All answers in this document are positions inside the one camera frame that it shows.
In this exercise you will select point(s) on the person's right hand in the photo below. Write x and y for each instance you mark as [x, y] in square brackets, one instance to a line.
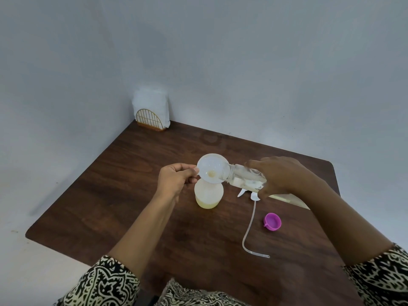
[282, 175]

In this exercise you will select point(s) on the person's left hand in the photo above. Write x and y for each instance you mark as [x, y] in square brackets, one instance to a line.
[170, 183]

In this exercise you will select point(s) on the person's left thumb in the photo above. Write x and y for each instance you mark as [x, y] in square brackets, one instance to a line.
[190, 180]

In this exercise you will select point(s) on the person's right thumb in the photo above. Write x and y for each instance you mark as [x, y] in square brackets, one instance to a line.
[263, 193]

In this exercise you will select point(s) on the clear plastic bottle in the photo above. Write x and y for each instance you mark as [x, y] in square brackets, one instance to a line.
[245, 178]

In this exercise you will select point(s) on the translucent white funnel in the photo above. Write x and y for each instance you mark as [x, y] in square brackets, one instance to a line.
[213, 168]

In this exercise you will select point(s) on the person's left forearm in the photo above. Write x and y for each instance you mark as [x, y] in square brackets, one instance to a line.
[145, 232]

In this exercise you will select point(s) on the person's right forearm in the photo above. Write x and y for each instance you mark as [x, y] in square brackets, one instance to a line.
[341, 219]

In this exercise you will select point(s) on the small white plastic bottle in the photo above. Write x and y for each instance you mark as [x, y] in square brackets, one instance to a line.
[208, 195]

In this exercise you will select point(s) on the pink bottle cap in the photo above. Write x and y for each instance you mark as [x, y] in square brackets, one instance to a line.
[272, 222]

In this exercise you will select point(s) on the white spray head with tube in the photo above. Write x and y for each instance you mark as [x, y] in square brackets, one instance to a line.
[250, 226]

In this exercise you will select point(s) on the stack of white napkins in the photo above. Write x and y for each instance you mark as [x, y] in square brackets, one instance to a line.
[151, 100]

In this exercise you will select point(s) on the black and white patterned garment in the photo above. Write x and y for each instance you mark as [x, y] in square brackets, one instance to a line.
[102, 283]

